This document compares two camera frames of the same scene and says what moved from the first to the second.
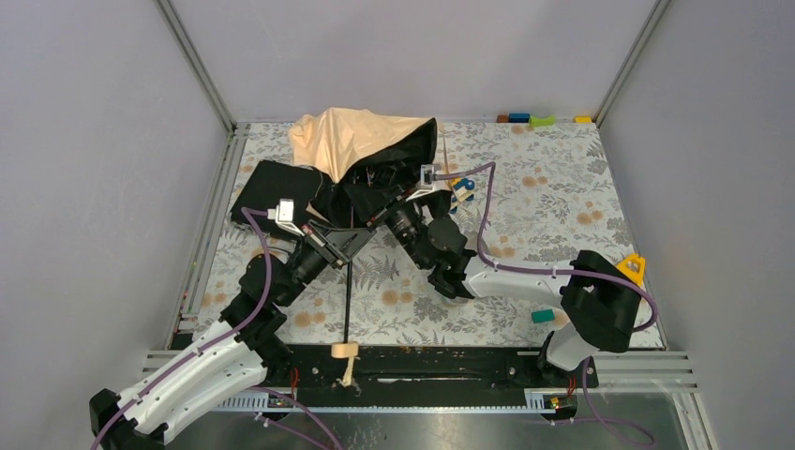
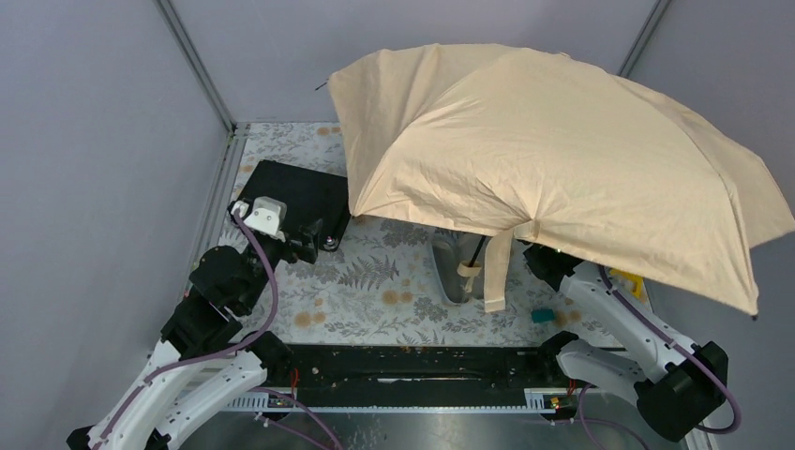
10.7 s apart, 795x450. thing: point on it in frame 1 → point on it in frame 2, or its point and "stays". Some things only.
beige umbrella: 362,161 → 607,164
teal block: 543,316 stays
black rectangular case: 268,183 stays
